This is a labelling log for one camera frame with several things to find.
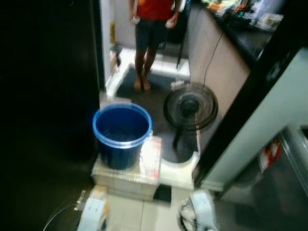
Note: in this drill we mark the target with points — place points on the pale grey cabinet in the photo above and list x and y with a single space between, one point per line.
260 120

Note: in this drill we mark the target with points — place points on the red washer sticker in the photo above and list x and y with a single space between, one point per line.
270 153

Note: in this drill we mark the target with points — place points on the dark kitchen counter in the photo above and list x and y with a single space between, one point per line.
216 62

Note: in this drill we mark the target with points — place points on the black standing fan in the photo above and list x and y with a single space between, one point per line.
190 107

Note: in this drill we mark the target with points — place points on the white and red packet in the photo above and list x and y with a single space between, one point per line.
150 159

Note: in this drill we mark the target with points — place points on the person in red shirt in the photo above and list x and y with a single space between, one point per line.
153 19

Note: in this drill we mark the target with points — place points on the blue plastic bucket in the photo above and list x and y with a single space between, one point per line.
121 144

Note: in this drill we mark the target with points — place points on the white tiled plinth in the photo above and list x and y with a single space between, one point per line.
125 184

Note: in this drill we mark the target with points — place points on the yellow bottle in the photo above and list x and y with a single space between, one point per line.
112 32

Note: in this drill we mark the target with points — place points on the pale blue right wrist camera mount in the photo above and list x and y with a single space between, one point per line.
202 211

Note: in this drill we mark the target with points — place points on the pale blue wrist camera mount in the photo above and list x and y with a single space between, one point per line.
92 211
202 211

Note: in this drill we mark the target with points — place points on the pale blue left wrist camera mount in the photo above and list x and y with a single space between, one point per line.
92 211

